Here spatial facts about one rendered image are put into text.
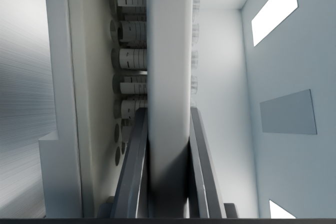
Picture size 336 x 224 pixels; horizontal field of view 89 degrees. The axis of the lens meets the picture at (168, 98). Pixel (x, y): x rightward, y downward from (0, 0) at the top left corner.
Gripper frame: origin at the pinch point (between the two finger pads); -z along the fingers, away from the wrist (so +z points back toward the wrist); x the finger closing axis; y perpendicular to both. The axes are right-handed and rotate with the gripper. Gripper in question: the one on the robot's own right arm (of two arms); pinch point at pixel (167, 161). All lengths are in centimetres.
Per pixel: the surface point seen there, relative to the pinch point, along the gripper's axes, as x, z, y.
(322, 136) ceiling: -182, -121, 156
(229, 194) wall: -122, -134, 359
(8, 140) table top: 17.8, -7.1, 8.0
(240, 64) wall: -166, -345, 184
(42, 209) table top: 17.9, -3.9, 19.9
